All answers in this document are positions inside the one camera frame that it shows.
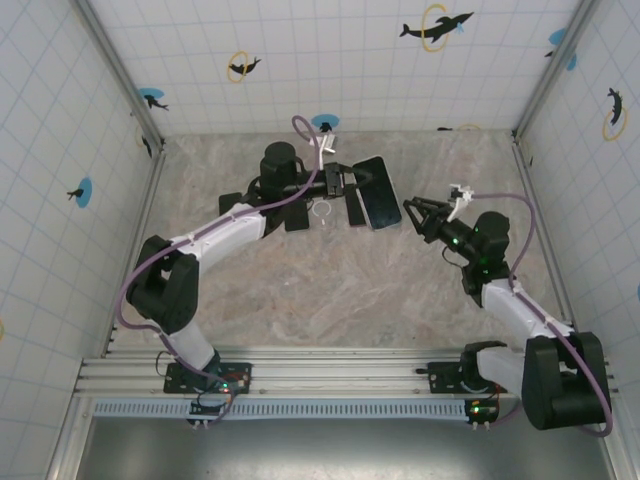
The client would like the clear case white ring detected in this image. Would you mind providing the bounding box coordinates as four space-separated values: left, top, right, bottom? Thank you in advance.
308 193 340 230

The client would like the blue circle penguin sticker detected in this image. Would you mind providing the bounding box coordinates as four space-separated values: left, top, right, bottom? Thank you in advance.
310 113 340 134

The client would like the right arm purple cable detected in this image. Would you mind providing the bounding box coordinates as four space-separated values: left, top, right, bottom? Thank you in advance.
469 192 615 439

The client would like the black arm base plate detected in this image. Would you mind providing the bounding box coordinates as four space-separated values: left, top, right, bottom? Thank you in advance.
163 360 254 396
428 360 520 396

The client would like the small dolphin yellow ring sticker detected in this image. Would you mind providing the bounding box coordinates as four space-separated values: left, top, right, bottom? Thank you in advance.
227 49 263 84

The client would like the aluminium rail beam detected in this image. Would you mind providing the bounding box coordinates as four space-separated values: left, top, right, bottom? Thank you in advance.
73 348 621 400

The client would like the aluminium side rail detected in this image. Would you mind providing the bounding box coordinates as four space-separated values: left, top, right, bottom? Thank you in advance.
102 142 169 357
512 133 589 357

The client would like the aluminium frame post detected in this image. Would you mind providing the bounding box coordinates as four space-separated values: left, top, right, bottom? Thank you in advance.
592 397 632 480
73 0 167 151
45 397 99 480
512 0 601 144

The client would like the large dolphin yellow ring sticker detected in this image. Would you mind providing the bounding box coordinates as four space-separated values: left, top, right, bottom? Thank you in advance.
398 3 476 54

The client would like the black fish yellow ring sticker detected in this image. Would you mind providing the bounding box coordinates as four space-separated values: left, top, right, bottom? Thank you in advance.
134 124 154 160

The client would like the blue oval fish sticker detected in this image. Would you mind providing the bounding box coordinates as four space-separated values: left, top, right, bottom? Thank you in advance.
66 177 95 209

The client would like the white slotted cable duct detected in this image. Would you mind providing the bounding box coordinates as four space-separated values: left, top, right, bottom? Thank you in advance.
92 398 475 420

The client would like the blue circle shark sticker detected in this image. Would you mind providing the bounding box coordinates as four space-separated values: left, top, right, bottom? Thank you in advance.
137 87 170 112

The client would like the small controller board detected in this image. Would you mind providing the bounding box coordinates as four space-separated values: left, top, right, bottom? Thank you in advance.
187 393 237 427
463 397 502 427

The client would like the grey metal panel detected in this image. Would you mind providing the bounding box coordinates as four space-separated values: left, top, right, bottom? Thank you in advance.
74 415 617 480

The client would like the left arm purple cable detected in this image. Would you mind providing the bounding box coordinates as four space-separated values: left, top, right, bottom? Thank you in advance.
115 115 325 426

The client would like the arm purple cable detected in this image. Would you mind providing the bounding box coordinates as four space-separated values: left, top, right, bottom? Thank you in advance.
469 192 615 439
115 115 325 426

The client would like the spiky fish yellow ring sticker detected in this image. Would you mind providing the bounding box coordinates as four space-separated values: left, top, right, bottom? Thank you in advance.
601 87 629 143

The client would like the blue blob sticker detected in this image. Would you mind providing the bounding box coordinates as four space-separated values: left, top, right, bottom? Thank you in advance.
543 27 579 71

